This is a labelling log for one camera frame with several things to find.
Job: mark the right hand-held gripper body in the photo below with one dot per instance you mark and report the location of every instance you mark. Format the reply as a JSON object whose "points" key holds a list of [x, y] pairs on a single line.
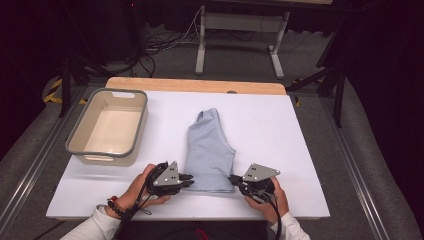
{"points": [[258, 173]]}

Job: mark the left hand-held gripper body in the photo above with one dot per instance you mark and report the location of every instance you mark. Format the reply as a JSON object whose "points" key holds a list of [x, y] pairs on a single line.
{"points": [[168, 176]]}

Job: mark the light blue tank top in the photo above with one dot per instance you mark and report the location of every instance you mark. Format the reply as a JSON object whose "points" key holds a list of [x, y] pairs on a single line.
{"points": [[208, 150]]}

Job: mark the beige basket with grey rim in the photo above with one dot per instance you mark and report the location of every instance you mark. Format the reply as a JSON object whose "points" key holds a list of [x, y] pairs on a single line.
{"points": [[113, 131]]}

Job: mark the person's right hand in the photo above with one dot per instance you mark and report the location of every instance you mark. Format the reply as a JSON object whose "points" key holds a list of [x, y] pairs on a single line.
{"points": [[275, 206]]}

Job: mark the person's left hand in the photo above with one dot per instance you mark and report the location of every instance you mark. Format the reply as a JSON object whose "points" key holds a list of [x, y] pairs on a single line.
{"points": [[133, 198]]}

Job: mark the white foam board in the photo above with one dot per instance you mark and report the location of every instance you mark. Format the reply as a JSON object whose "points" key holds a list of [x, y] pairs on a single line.
{"points": [[293, 150]]}

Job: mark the person's dark clothing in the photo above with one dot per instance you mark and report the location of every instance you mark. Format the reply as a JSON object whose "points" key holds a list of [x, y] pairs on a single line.
{"points": [[166, 231]]}

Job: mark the dark round table grommet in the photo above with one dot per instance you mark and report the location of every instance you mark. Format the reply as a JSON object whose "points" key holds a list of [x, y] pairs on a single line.
{"points": [[231, 92]]}

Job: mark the black metal stand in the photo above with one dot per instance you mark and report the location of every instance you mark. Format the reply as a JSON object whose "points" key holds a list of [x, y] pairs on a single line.
{"points": [[339, 100], [65, 86]]}

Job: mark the yellow black hazard tape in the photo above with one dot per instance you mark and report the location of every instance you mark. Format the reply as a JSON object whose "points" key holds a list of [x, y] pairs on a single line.
{"points": [[55, 87]]}

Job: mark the aluminium floor rail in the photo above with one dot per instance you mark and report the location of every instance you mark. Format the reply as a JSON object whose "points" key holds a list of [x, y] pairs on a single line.
{"points": [[353, 166], [36, 166]]}

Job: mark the white metal desk frame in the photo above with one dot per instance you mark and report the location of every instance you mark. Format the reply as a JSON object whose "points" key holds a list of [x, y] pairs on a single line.
{"points": [[241, 21]]}

